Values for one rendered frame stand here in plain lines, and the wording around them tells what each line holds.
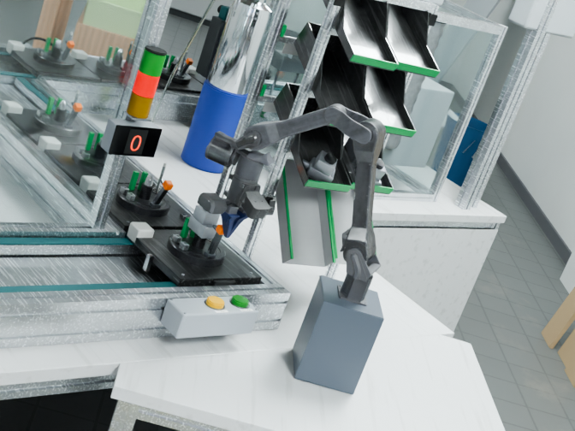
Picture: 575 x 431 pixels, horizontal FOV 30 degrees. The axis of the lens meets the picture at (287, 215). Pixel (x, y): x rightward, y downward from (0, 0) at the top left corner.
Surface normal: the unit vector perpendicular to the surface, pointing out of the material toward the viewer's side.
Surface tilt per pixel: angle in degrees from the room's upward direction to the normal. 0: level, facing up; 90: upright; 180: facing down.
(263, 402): 0
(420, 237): 90
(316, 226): 45
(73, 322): 90
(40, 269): 0
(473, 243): 90
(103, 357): 0
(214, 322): 90
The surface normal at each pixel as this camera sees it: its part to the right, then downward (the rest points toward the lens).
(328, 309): 0.03, 0.36
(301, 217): 0.54, -0.31
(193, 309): 0.32, -0.89
